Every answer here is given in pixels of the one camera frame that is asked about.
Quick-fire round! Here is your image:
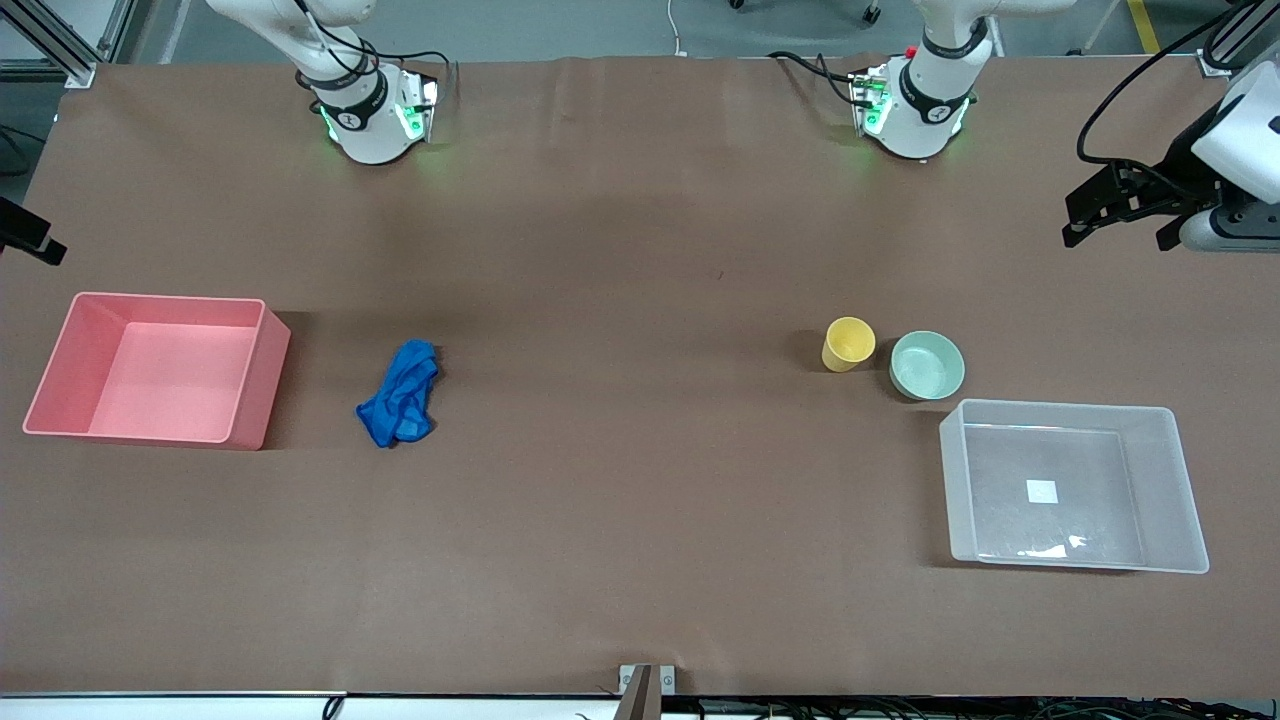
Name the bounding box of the yellow plastic cup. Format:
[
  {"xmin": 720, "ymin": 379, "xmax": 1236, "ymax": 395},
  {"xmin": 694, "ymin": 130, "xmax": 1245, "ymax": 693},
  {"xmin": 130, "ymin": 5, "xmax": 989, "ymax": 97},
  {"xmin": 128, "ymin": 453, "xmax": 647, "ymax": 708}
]
[{"xmin": 821, "ymin": 316, "xmax": 877, "ymax": 374}]

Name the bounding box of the metal table edge bracket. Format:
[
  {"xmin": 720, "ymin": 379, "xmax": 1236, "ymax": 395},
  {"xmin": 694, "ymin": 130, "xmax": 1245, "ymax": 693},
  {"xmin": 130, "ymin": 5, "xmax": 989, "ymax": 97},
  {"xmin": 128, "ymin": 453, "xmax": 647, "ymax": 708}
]
[{"xmin": 617, "ymin": 663, "xmax": 678, "ymax": 720}]

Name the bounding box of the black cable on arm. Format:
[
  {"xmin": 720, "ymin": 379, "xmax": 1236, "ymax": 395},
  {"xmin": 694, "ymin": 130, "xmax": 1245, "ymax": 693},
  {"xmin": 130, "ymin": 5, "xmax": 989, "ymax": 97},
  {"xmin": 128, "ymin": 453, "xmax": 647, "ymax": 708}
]
[{"xmin": 292, "ymin": 0, "xmax": 453, "ymax": 93}]

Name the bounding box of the brown table cover sheet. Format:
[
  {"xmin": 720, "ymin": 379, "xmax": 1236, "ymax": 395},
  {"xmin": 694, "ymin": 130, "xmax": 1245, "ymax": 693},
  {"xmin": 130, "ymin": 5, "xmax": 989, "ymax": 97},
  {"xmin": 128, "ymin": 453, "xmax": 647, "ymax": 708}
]
[{"xmin": 0, "ymin": 55, "xmax": 1280, "ymax": 699}]

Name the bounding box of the mint green bowl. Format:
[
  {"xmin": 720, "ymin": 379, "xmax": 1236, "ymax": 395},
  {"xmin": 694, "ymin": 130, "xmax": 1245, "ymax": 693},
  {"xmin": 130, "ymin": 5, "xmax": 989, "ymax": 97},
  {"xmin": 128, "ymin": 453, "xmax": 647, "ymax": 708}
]
[{"xmin": 889, "ymin": 330, "xmax": 967, "ymax": 402}]

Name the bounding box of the blue cloth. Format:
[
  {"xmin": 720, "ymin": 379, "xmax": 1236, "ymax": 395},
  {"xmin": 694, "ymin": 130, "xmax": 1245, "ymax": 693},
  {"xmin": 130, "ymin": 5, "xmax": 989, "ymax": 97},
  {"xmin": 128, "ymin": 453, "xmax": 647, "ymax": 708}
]
[{"xmin": 356, "ymin": 339, "xmax": 441, "ymax": 449}]

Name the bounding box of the long black arm cable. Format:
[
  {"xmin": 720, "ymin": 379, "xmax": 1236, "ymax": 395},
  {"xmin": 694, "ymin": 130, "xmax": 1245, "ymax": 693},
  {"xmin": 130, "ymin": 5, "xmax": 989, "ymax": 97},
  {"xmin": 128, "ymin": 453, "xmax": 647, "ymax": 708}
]
[{"xmin": 1076, "ymin": 0, "xmax": 1263, "ymax": 167}]

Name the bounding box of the black base cable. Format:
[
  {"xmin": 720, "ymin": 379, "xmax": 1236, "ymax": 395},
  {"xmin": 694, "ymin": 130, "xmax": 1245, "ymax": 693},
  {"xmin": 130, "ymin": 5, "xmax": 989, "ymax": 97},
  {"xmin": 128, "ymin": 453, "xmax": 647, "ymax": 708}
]
[{"xmin": 768, "ymin": 50, "xmax": 863, "ymax": 105}]

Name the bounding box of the clear plastic box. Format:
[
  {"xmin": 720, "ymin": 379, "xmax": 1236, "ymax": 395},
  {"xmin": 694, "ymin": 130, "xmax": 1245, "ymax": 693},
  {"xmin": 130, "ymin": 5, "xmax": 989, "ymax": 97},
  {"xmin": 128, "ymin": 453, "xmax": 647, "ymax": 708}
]
[{"xmin": 938, "ymin": 398, "xmax": 1211, "ymax": 576}]

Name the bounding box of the aluminium frame post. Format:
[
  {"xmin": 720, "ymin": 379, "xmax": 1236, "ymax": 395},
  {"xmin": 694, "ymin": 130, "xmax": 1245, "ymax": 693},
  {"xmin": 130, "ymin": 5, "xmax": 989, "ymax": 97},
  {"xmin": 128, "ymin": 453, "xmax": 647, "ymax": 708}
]
[
  {"xmin": 1198, "ymin": 0, "xmax": 1280, "ymax": 79},
  {"xmin": 0, "ymin": 0, "xmax": 153, "ymax": 89}
]

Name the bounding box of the pink plastic box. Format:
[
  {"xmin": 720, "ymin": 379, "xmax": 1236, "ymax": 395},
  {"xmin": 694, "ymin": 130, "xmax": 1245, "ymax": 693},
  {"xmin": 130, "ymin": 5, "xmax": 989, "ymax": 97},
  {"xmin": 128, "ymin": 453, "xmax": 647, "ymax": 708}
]
[{"xmin": 22, "ymin": 291, "xmax": 293, "ymax": 452}]

